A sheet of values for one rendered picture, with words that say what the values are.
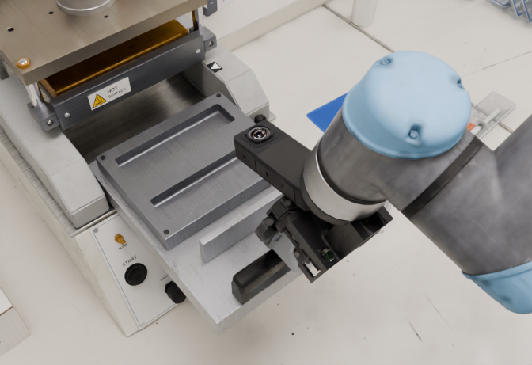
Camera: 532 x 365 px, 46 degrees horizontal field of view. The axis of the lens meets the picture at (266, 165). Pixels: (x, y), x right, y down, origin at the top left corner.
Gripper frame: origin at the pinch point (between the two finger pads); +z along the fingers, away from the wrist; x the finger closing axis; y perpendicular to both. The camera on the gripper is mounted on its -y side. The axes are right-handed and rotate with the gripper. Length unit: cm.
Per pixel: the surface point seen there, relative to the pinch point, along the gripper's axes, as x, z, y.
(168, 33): 7.5, 6.0, -32.4
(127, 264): -12.4, 19.9, -10.5
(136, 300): -13.5, 24.1, -6.3
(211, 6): 35, 39, -53
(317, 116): 35, 34, -18
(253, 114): 13.1, 11.3, -17.7
